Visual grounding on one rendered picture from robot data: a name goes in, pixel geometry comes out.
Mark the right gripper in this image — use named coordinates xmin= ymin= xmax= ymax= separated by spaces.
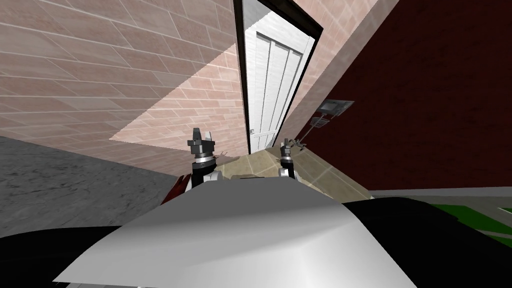
xmin=279 ymin=138 xmax=293 ymax=160

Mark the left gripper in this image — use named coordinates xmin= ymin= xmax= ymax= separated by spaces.
xmin=187 ymin=127 xmax=217 ymax=159

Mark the dark red striped object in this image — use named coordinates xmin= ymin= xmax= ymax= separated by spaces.
xmin=160 ymin=173 xmax=193 ymax=206

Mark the grey monitor on stand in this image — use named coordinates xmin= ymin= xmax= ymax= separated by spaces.
xmin=290 ymin=98 xmax=355 ymax=152

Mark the white panelled door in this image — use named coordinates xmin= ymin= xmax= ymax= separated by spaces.
xmin=243 ymin=9 xmax=317 ymax=155

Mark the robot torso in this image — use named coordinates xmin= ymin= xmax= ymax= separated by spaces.
xmin=53 ymin=175 xmax=418 ymax=288

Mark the green rug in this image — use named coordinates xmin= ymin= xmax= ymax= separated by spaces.
xmin=431 ymin=203 xmax=512 ymax=248

